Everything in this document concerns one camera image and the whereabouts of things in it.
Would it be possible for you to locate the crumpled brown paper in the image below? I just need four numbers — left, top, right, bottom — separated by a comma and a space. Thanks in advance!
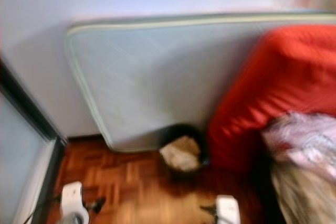
160, 136, 201, 172

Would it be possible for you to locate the black waste bin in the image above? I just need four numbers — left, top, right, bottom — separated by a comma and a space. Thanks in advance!
159, 124, 211, 175

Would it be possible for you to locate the frosted glass sliding door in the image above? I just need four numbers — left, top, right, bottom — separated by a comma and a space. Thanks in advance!
0, 59, 66, 224

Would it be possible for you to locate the bed with beige floral sheet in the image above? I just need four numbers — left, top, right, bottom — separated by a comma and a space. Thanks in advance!
270, 161, 336, 224

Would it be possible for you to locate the pink cartoon print blanket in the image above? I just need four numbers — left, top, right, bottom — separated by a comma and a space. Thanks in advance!
262, 111, 336, 177

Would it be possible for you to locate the red fabric cushion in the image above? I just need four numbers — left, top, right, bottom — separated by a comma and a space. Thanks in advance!
207, 25, 336, 175

